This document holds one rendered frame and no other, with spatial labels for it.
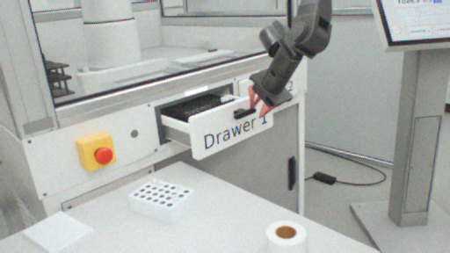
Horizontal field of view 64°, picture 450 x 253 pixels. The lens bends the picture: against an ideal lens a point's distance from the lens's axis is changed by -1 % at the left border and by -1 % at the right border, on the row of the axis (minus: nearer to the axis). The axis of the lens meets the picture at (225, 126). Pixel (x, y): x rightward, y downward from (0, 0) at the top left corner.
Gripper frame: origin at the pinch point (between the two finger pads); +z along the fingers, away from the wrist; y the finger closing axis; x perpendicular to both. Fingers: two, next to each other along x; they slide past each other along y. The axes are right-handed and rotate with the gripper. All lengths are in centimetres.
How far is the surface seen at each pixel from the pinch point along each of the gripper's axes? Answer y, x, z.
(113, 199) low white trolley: 2.5, 37.2, 18.6
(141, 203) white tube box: -4.9, 35.6, 9.6
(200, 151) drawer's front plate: -0.7, 17.0, 7.0
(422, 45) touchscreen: -6, -82, -9
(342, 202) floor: -28, -99, 93
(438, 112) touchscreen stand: -26, -101, 16
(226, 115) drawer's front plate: 3.2, 7.7, 1.8
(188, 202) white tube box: -10.6, 28.0, 6.8
